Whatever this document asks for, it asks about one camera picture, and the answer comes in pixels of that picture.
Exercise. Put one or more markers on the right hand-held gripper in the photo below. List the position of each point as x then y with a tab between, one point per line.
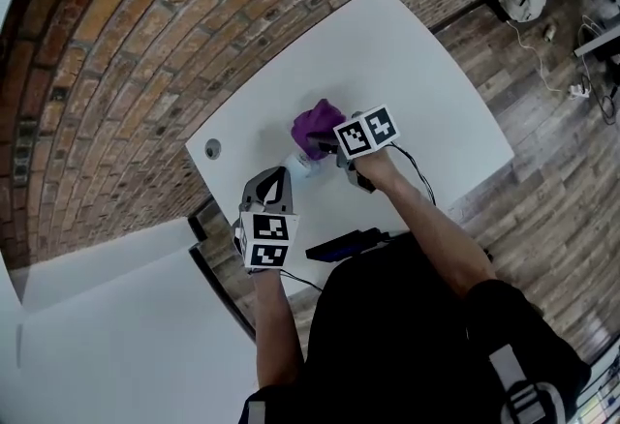
365	131

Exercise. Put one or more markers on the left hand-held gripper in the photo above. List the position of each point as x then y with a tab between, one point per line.
269	243

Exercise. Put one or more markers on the purple cleaning cloth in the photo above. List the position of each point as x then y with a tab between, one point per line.
317	122

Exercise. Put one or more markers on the person's left forearm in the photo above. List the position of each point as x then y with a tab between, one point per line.
276	330

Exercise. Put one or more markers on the person's right forearm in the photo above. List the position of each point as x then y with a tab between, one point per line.
426	223

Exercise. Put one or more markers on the grey table grommet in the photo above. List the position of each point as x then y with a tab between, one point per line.
213	148

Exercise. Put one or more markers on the black electronics box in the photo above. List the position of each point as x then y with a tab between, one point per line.
334	250

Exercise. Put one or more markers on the person's black shirt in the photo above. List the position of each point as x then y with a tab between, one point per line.
397	340

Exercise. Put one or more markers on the white table with black edge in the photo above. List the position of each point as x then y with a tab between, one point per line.
135	340

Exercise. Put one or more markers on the small can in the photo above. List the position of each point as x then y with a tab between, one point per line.
549	32

